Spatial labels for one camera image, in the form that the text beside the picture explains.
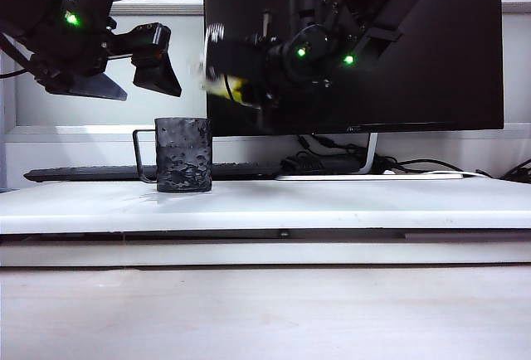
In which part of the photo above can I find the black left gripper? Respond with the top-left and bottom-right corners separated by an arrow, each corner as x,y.
31,0 -> 183,102

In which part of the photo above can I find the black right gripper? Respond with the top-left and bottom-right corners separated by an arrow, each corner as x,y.
206,34 -> 292,109

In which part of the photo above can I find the clear bottle with yellow label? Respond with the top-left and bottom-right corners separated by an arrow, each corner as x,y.
188,22 -> 261,108

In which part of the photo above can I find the black keyboard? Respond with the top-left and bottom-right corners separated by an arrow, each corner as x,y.
23,163 -> 283,183

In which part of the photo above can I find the black power adapter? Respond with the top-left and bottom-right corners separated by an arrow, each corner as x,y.
280,152 -> 324,177

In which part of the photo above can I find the white raised platform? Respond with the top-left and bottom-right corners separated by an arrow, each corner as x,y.
0,177 -> 531,269

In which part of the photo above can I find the silver monitor stand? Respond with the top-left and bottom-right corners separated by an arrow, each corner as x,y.
274,131 -> 464,182

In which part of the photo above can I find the black computer monitor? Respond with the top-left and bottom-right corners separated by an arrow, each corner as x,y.
202,0 -> 504,138

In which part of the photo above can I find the grey aluminium partition frame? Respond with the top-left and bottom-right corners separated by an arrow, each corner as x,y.
0,0 -> 531,142

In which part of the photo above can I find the black textured mug with handle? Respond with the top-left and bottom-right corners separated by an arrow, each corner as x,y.
132,116 -> 214,194

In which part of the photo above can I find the black monitor cable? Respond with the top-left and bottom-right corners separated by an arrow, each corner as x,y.
295,134 -> 363,158

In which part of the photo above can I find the black cable beside stand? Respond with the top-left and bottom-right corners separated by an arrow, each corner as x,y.
372,154 -> 495,179

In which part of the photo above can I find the black cable at table edge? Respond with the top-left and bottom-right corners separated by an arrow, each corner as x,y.
499,158 -> 531,182

